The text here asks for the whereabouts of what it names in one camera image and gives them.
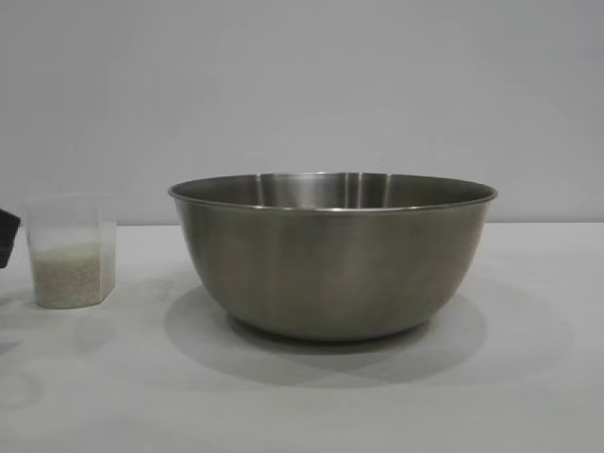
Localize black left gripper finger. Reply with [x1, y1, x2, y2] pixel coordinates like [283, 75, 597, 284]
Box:
[0, 209, 22, 270]

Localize clear plastic measuring cup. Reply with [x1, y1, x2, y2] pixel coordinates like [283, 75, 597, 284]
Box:
[24, 192, 119, 310]

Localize white rice grains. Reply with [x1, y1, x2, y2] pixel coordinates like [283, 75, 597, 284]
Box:
[31, 242, 117, 310]

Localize stainless steel mixing bowl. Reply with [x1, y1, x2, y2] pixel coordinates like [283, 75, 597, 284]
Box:
[167, 171, 499, 342]

